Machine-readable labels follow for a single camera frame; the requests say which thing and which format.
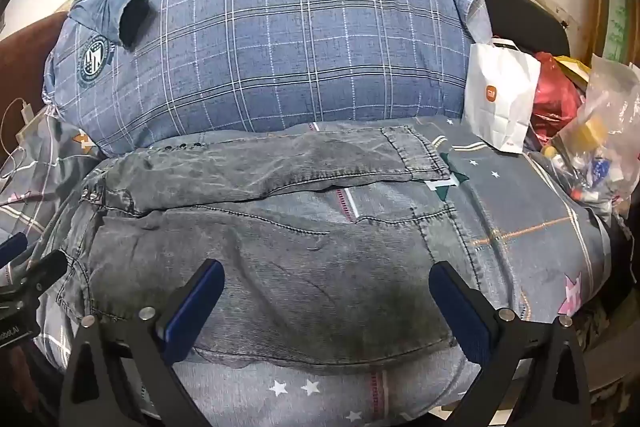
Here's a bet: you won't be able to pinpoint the clear plastic bag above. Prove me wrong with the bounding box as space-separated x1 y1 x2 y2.
542 54 640 218

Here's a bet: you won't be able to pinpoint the white paper bag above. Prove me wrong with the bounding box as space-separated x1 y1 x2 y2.
461 36 542 154

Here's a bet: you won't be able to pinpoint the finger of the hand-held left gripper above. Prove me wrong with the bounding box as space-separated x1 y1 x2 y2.
0 232 29 269
0 250 69 304

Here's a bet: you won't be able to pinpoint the white charger cable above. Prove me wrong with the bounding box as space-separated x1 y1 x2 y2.
0 96 32 188

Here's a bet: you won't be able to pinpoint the brown headboard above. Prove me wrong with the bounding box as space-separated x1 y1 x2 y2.
0 11 68 128

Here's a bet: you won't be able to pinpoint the green paper strip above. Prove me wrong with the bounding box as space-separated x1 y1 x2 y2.
602 0 632 62

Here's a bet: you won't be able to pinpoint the yellow plastic bag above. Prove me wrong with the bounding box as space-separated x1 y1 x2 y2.
555 56 593 84

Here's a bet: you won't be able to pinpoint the red plastic bag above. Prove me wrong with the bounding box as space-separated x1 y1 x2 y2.
530 52 583 132

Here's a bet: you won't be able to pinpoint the grey denim pants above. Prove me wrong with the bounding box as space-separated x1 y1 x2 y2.
55 124 473 370

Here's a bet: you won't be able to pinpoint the grey star-printed bed sheet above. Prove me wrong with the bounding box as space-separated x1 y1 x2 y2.
0 107 618 427

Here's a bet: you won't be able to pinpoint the black cushion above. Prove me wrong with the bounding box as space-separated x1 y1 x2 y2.
482 0 571 58

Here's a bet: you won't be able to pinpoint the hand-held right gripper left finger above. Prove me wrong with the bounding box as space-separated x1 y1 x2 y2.
59 258 226 427

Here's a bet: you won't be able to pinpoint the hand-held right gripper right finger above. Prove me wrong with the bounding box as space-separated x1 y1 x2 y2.
428 260 591 427

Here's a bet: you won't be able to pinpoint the blue plaid pillow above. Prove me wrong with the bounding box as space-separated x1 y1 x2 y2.
42 0 493 158

